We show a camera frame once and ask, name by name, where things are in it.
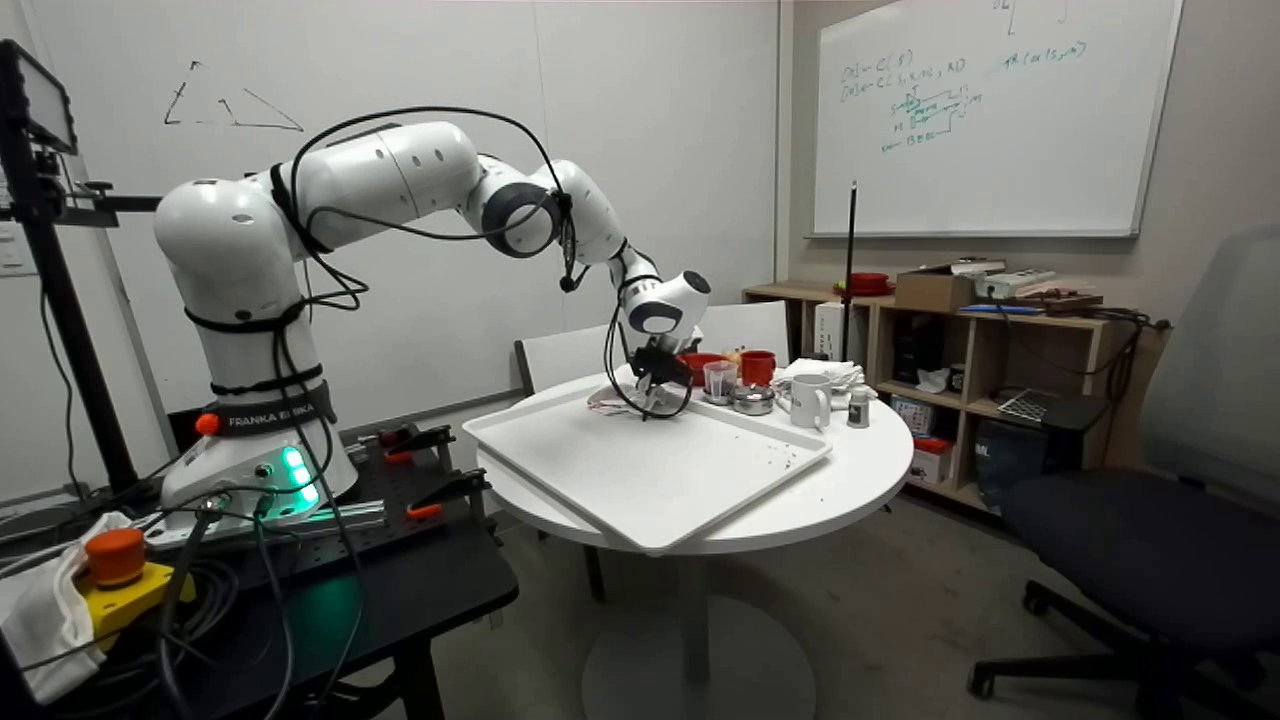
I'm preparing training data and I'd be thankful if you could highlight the brown cardboard box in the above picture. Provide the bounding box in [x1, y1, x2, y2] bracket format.
[892, 268, 978, 314]

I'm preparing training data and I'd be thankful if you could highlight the wall whiteboard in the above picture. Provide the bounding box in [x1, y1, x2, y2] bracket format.
[807, 0, 1189, 244]

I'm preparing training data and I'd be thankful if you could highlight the white paper sign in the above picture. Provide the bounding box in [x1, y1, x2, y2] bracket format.
[0, 214, 40, 278]

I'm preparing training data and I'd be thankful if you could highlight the black flat device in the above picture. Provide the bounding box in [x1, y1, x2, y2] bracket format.
[993, 385, 1112, 435]

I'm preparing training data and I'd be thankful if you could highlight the stack of books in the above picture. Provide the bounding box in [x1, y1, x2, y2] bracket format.
[968, 258, 1112, 318]

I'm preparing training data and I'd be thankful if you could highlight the black robot table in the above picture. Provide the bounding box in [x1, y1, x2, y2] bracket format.
[0, 423, 525, 720]

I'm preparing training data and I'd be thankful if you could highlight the white rag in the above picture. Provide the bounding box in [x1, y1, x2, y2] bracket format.
[0, 509, 135, 706]

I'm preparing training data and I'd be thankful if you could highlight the black orange clamp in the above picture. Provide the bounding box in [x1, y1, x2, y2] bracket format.
[346, 419, 458, 467]
[401, 490, 489, 529]

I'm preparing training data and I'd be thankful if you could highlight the thin black pole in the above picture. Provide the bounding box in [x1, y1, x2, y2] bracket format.
[841, 183, 864, 362]

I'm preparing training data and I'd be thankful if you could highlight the clear glass cup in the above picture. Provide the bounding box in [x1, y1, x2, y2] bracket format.
[775, 370, 841, 432]

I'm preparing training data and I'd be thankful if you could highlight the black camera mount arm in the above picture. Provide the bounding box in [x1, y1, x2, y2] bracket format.
[56, 186, 169, 218]

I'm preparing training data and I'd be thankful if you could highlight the black storage bin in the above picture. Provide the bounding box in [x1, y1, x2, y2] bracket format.
[968, 417, 1058, 502]

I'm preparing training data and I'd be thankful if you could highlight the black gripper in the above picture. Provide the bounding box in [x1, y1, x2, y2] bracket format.
[627, 339, 698, 409]

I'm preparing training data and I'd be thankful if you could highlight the grey back black office chair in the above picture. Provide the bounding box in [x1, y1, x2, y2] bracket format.
[968, 228, 1280, 720]

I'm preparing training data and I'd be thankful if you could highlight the black cable bundle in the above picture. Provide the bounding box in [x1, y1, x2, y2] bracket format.
[135, 484, 373, 720]

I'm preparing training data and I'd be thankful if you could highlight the round white table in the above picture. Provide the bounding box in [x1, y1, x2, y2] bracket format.
[481, 362, 921, 720]

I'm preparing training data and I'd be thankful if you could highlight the white chair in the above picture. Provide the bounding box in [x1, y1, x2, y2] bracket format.
[690, 299, 792, 370]
[516, 318, 633, 401]

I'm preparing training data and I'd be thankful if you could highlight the black equipment stand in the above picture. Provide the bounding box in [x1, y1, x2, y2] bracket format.
[0, 37, 153, 502]

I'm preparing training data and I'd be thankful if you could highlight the wooden shelf unit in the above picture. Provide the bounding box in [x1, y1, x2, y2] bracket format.
[738, 278, 1170, 518]

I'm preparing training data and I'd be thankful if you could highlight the red button yellow box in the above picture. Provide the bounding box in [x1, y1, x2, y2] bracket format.
[72, 524, 182, 640]

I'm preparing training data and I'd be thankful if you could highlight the red white box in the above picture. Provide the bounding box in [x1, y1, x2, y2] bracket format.
[912, 435, 961, 484]

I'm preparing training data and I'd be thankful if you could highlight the white rectangular tray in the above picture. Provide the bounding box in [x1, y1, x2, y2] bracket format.
[458, 370, 837, 557]

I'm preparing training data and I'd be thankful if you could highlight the white folded cloth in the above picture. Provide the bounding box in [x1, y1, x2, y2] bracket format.
[779, 354, 872, 401]

